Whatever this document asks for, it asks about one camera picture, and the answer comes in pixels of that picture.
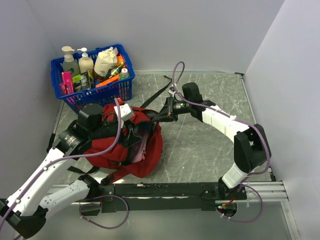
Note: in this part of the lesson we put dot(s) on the dark green box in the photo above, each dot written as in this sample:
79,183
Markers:
83,81

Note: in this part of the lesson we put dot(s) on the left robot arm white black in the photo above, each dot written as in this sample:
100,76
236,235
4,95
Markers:
28,209

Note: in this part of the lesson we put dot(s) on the grey-green pump bottle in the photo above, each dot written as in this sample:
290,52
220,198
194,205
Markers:
70,64

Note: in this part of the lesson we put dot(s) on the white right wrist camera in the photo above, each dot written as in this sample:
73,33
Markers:
172,90

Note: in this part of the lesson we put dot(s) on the cream pump bottle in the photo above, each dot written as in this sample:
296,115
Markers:
86,64

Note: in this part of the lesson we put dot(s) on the beige cloth bag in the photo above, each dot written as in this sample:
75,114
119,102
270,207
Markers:
106,60

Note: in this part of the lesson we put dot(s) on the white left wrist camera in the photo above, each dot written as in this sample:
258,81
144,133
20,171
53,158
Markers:
125,112

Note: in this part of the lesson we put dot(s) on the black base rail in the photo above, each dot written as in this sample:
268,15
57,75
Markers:
163,196

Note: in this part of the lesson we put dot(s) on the pink pencil case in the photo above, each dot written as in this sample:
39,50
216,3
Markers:
139,150

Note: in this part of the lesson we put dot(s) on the green glass bottle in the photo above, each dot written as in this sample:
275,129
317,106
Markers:
115,71

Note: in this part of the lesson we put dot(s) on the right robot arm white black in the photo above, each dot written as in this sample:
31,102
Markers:
250,146

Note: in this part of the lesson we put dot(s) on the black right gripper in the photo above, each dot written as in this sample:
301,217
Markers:
171,115

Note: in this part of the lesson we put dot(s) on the red backpack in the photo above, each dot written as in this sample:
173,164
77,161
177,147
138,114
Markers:
116,156

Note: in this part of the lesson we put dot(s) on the pink box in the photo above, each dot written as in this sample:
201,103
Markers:
67,83

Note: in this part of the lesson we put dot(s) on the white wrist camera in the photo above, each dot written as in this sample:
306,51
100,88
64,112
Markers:
172,90
125,112

